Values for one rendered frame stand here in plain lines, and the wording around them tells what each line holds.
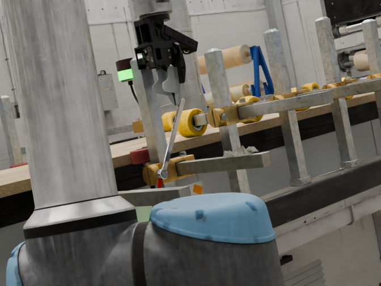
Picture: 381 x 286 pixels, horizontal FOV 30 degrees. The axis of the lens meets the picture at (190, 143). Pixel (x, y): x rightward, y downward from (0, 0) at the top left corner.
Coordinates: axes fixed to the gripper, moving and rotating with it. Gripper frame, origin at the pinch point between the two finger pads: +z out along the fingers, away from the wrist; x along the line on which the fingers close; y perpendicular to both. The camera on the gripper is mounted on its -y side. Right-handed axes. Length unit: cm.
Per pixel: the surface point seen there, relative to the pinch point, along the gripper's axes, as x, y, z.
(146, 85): -6.1, 3.6, -4.9
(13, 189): -22.0, 35.1, 12.8
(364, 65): -116, -252, -1
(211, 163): 7.2, 0.2, 16.0
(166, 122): -98, -77, 7
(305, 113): -22, -73, 12
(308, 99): 18.7, -24.8, 6.2
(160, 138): -6.1, 2.6, 8.4
